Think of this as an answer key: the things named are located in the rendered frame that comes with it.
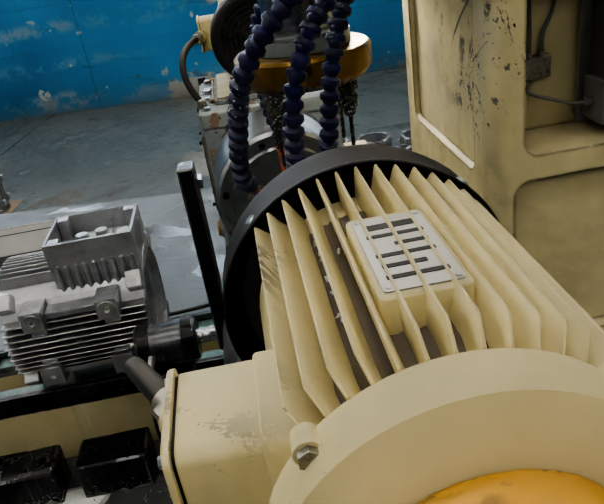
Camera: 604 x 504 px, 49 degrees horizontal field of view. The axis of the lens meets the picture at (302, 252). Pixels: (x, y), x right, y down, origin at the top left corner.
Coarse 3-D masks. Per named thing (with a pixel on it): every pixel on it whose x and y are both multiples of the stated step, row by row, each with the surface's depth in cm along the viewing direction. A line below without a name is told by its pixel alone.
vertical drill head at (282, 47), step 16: (304, 0) 79; (304, 16) 80; (288, 32) 81; (352, 32) 90; (272, 48) 81; (288, 48) 80; (320, 48) 80; (352, 48) 80; (368, 48) 83; (272, 64) 79; (288, 64) 78; (320, 64) 78; (352, 64) 80; (368, 64) 83; (256, 80) 81; (272, 80) 80; (304, 80) 79; (352, 80) 82; (272, 96) 83; (352, 96) 85; (272, 112) 84; (352, 112) 86; (352, 128) 88; (352, 144) 89
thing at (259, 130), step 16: (256, 112) 125; (304, 112) 127; (256, 128) 117; (304, 128) 115; (320, 128) 121; (224, 144) 124; (256, 144) 113; (272, 144) 113; (224, 160) 117; (256, 160) 114; (272, 160) 114; (224, 176) 115; (256, 176) 115; (272, 176) 115; (224, 192) 116; (240, 192) 116; (224, 208) 117; (240, 208) 117; (224, 224) 119
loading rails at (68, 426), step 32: (0, 352) 107; (0, 384) 106; (96, 384) 96; (128, 384) 97; (0, 416) 97; (32, 416) 98; (64, 416) 98; (96, 416) 99; (128, 416) 100; (0, 448) 99; (32, 448) 100; (64, 448) 101
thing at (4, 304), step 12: (132, 276) 90; (132, 288) 90; (144, 288) 91; (0, 300) 89; (12, 300) 90; (0, 312) 89; (12, 312) 90; (168, 312) 107; (36, 372) 94; (36, 384) 96
